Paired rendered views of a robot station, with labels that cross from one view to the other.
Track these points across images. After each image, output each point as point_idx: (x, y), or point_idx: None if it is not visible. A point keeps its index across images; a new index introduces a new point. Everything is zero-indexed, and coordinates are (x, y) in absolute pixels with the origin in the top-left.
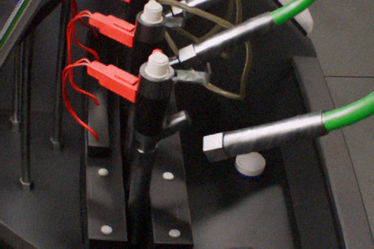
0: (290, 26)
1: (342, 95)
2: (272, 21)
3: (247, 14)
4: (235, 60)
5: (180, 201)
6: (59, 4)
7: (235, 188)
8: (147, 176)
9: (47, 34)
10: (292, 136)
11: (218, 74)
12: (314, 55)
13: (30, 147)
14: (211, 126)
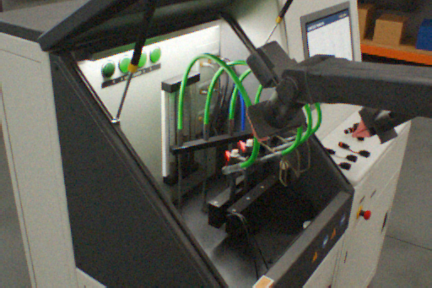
0: (338, 177)
1: None
2: (281, 153)
3: (322, 169)
4: (318, 187)
5: (245, 204)
6: None
7: (298, 230)
8: (232, 189)
9: (256, 158)
10: (234, 167)
11: (312, 191)
12: (349, 193)
13: None
14: (308, 212)
